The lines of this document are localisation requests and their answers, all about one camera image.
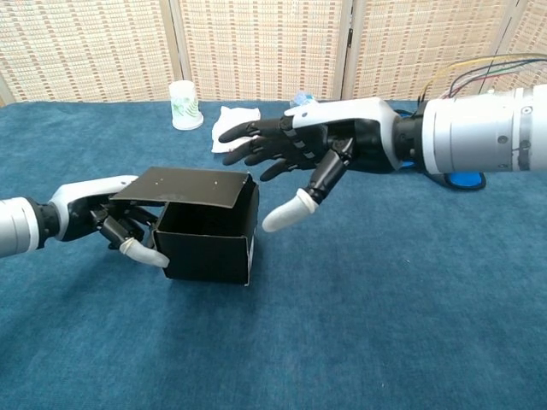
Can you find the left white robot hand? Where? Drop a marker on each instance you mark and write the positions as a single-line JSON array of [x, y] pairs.
[[85, 192]]

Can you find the black cardboard box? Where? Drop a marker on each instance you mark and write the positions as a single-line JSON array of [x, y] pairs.
[[205, 252]]

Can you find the white tissue packet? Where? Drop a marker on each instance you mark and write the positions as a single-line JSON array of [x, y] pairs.
[[231, 124]]

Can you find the clear plastic water bottle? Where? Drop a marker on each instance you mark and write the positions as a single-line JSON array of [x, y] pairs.
[[303, 99]]

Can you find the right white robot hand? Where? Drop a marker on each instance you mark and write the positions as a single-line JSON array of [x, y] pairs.
[[337, 119]]

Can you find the blue carpeted table surface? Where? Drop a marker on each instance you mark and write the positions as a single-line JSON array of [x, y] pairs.
[[342, 320]]

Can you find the beige woven folding screen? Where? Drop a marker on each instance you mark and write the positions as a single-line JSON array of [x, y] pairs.
[[256, 42]]

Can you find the white paper cup green print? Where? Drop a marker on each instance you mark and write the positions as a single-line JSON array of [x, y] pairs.
[[184, 107]]

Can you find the blue microfibre cloth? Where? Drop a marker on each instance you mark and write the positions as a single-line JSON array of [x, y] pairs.
[[466, 179]]

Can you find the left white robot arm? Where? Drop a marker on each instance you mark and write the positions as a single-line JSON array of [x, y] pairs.
[[19, 226]]

